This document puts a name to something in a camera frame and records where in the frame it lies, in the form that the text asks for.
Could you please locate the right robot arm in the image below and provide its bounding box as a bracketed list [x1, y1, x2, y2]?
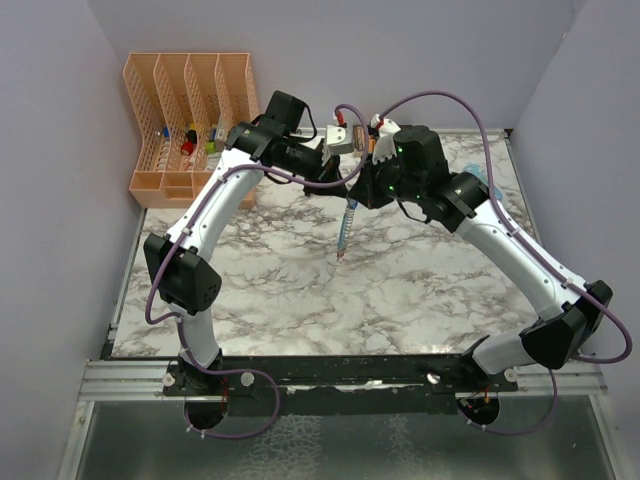
[349, 120, 613, 391]

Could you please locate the metal keyring holder blue handle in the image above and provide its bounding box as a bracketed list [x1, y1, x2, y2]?
[336, 198, 359, 254]

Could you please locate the blue packaged toothbrush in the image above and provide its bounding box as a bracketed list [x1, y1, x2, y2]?
[463, 163, 504, 201]

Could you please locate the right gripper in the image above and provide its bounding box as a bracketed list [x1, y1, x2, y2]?
[349, 149, 423, 211]

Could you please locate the red round bottle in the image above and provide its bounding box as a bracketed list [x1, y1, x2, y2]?
[181, 141, 195, 155]

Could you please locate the brown book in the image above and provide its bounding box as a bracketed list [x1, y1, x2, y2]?
[353, 125, 379, 153]

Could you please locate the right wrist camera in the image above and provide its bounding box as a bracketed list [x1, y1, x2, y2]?
[370, 114, 401, 165]

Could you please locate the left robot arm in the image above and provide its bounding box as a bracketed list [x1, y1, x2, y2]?
[143, 91, 347, 395]

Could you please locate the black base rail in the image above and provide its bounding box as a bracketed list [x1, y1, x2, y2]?
[86, 353, 518, 421]

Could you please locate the orange plastic file organizer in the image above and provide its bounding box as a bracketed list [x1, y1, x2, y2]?
[123, 52, 259, 208]

